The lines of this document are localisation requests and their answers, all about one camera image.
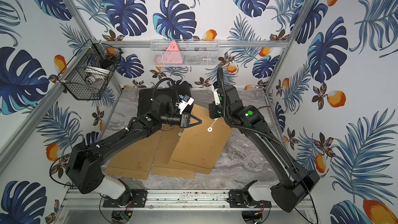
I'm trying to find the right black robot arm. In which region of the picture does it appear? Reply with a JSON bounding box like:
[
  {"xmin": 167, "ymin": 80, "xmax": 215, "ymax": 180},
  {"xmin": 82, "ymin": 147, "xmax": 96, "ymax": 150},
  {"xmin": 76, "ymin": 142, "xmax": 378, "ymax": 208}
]
[{"xmin": 209, "ymin": 66, "xmax": 320, "ymax": 213}]

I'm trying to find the black wire basket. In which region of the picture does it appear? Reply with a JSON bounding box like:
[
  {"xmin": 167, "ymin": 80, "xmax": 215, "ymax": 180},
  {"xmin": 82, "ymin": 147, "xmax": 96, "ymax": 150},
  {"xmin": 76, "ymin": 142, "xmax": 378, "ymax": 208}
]
[{"xmin": 56, "ymin": 39, "xmax": 123, "ymax": 101}]

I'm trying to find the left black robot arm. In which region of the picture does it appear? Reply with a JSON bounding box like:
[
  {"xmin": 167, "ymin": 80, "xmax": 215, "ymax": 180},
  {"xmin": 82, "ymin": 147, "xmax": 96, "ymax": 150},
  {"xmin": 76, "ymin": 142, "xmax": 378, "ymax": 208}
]
[{"xmin": 66, "ymin": 83, "xmax": 194, "ymax": 199}]

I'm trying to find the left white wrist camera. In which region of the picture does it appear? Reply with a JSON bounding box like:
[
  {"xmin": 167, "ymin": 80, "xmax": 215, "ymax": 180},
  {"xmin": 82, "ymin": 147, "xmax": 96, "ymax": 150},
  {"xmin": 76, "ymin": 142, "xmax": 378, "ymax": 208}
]
[{"xmin": 176, "ymin": 95, "xmax": 194, "ymax": 115}]

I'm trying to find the brown kraft file bag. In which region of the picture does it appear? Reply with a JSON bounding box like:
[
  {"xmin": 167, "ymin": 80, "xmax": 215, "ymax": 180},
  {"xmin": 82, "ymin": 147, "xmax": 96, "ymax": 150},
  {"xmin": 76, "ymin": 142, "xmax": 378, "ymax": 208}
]
[
  {"xmin": 105, "ymin": 131, "xmax": 162, "ymax": 180},
  {"xmin": 150, "ymin": 126, "xmax": 195, "ymax": 179},
  {"xmin": 169, "ymin": 105, "xmax": 233, "ymax": 174}
]

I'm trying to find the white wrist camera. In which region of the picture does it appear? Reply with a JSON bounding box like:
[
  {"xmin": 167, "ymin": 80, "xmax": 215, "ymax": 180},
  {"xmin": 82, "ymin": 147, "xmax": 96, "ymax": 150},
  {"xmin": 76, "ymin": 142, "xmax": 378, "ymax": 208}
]
[
  {"xmin": 211, "ymin": 86, "xmax": 221, "ymax": 106},
  {"xmin": 176, "ymin": 95, "xmax": 194, "ymax": 115}
]

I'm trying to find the black plastic tool case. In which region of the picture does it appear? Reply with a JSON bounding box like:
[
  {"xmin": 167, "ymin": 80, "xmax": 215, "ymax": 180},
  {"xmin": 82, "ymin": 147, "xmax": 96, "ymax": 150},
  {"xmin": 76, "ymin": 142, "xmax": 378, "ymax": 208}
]
[{"xmin": 137, "ymin": 80, "xmax": 192, "ymax": 117}]

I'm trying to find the pink triangular power strip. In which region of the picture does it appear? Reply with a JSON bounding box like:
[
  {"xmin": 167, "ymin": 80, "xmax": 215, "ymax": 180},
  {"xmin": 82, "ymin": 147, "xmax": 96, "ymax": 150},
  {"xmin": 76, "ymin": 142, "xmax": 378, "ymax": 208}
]
[{"xmin": 161, "ymin": 40, "xmax": 183, "ymax": 65}]

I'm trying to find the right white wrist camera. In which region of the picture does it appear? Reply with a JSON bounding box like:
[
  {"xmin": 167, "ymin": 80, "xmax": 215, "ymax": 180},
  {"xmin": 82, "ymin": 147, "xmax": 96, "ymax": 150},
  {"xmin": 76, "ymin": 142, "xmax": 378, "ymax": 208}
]
[{"xmin": 211, "ymin": 86, "xmax": 221, "ymax": 106}]

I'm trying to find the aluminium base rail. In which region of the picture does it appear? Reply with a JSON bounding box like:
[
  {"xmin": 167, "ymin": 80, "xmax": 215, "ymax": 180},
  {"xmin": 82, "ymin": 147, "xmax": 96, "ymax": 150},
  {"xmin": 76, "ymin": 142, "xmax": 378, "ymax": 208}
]
[{"xmin": 61, "ymin": 189, "xmax": 281, "ymax": 211}]

